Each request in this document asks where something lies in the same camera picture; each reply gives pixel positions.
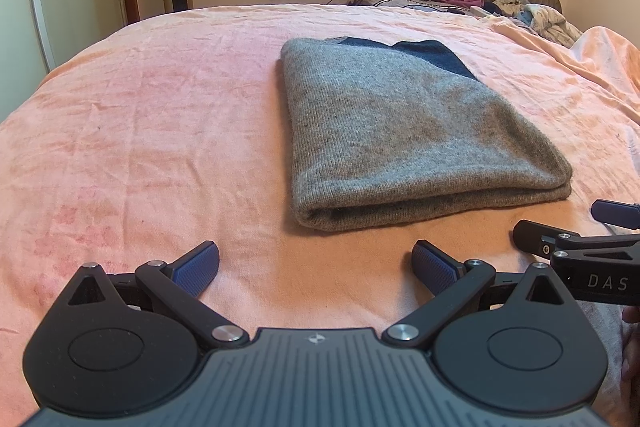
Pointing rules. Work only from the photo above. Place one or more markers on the pile of patterned clothes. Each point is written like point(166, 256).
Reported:
point(545, 19)

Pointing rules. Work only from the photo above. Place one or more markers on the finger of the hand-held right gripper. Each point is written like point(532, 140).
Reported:
point(617, 213)
point(537, 237)

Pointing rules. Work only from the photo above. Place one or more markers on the grey sweater with navy sleeves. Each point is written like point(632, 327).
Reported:
point(400, 132)

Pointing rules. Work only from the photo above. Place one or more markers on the pink bed blanket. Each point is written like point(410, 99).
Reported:
point(150, 132)

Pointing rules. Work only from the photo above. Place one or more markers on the person's right hand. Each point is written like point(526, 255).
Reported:
point(632, 314)

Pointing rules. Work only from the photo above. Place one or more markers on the small black device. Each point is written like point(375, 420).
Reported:
point(456, 10)

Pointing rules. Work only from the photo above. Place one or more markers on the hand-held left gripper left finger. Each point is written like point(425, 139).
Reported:
point(195, 264)

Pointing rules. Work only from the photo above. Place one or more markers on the pile of clothes and pillow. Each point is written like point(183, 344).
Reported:
point(385, 0)

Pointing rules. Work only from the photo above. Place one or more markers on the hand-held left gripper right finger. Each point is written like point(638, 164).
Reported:
point(435, 267)

